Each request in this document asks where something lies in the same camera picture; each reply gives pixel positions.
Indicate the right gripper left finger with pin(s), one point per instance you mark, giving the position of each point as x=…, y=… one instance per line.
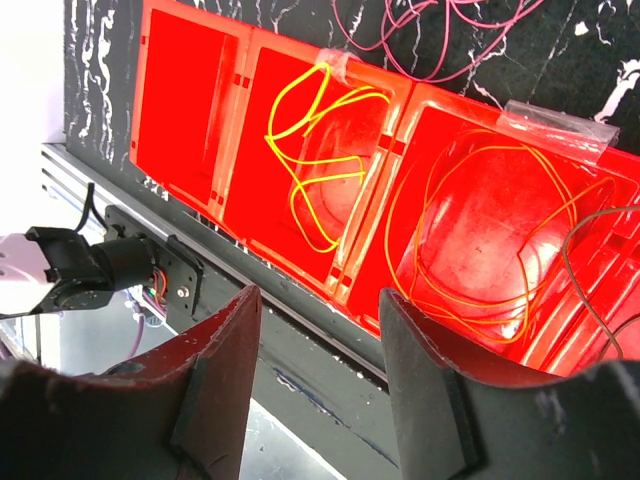
x=178, y=411

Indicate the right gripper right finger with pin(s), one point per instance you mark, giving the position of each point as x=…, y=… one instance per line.
x=461, y=411

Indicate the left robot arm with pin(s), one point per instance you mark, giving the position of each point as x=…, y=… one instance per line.
x=50, y=270

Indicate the red bin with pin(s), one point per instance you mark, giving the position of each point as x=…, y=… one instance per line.
x=188, y=88
x=506, y=233
x=313, y=137

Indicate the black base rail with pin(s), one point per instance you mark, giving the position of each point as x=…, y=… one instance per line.
x=314, y=349

